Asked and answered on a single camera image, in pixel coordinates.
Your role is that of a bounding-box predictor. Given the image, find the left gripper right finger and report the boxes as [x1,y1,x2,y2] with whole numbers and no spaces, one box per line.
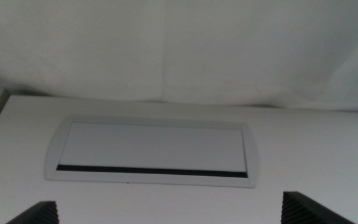
[280,190,356,224]

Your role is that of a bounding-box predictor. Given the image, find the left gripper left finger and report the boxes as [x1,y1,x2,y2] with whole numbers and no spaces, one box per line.
[6,200,60,224]

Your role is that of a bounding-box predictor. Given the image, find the white curtain backdrop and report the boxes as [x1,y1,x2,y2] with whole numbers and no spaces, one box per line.
[0,0,358,112]

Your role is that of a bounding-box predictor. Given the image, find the silver table cable hatch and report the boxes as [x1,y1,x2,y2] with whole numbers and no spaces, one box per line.
[44,114,260,189]

